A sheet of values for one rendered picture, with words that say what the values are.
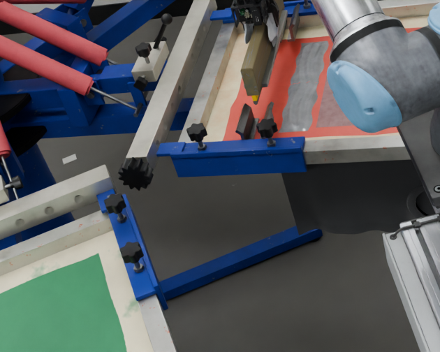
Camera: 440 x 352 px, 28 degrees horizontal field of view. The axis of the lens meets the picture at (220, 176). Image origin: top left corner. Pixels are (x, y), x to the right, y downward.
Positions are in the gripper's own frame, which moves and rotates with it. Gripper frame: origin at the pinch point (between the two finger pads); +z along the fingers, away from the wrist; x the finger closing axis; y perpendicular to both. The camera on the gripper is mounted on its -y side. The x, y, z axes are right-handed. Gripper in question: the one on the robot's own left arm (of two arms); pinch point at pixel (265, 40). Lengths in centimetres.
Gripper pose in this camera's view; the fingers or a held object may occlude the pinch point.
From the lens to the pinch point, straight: 208.4
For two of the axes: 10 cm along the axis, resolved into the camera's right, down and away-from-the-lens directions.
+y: -2.1, 6.7, -7.1
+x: 9.5, -0.4, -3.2
